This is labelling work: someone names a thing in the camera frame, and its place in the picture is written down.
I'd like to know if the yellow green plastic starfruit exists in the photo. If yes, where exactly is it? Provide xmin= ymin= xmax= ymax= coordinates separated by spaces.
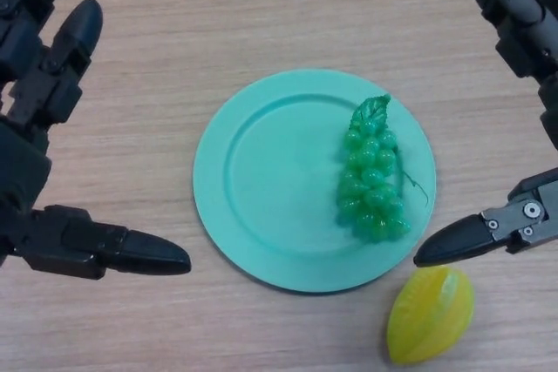
xmin=386 ymin=265 xmax=475 ymax=366

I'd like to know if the green plastic grape bunch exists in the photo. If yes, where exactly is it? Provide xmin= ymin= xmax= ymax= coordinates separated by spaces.
xmin=337 ymin=93 xmax=431 ymax=243

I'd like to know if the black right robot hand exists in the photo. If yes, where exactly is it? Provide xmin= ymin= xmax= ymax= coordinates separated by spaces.
xmin=412 ymin=0 xmax=558 ymax=267

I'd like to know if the round teal green plate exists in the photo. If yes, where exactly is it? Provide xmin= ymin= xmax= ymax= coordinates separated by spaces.
xmin=193 ymin=68 xmax=437 ymax=294

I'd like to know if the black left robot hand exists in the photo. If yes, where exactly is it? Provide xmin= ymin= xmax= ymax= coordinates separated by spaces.
xmin=0 ymin=0 xmax=192 ymax=281

